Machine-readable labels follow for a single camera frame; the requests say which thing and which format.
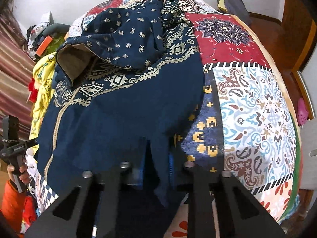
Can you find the colourful patchwork bedspread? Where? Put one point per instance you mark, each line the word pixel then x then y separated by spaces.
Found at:
pixel 245 110

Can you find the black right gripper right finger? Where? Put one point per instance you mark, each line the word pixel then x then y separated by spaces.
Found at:
pixel 216 204

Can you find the striped pink curtain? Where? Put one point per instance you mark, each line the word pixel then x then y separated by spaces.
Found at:
pixel 16 73

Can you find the orange jacket sleeve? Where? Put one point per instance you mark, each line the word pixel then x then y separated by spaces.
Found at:
pixel 17 208

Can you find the navy patterned hooded jacket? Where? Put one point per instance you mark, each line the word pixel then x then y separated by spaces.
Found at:
pixel 125 87

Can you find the cluttered green storage pile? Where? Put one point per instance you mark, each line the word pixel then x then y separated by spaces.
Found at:
pixel 45 37

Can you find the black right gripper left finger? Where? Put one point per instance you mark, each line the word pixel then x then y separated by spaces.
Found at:
pixel 114 203

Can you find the pink rubber clog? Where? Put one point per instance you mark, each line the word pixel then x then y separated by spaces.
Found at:
pixel 302 114

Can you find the yellow cartoon blanket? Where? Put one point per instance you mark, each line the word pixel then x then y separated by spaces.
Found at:
pixel 43 73

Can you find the dark grey pillow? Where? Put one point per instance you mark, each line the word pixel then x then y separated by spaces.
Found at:
pixel 238 8

